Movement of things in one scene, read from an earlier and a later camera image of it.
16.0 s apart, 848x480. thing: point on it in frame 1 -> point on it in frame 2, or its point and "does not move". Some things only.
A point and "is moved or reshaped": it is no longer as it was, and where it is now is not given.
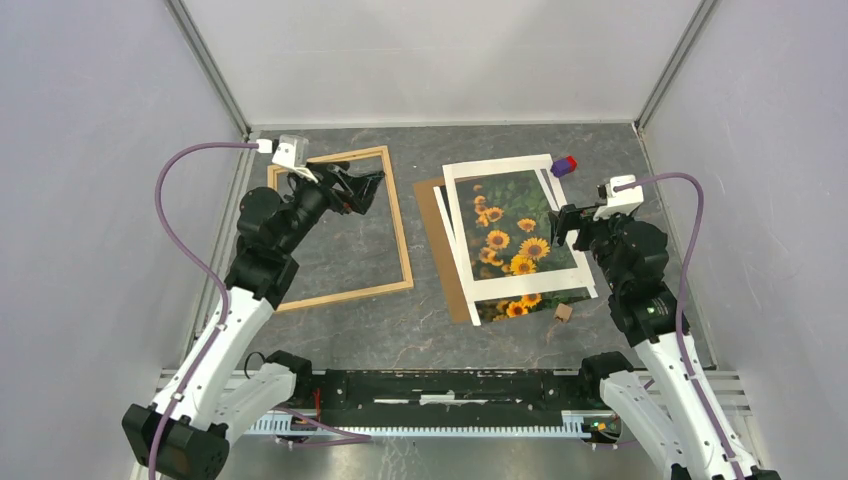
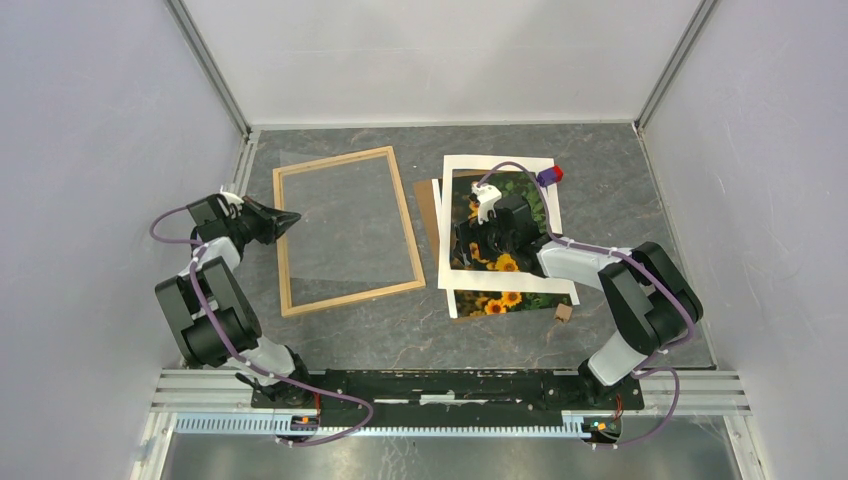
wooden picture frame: [407, 284] is moved or reshaped
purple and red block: [563, 166] -> [550, 176]
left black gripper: [361, 188] -> [273, 222]
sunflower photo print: [475, 320] -> [440, 218]
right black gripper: [571, 217] -> [468, 232]
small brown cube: [563, 312] does not move
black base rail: [444, 397] does not move
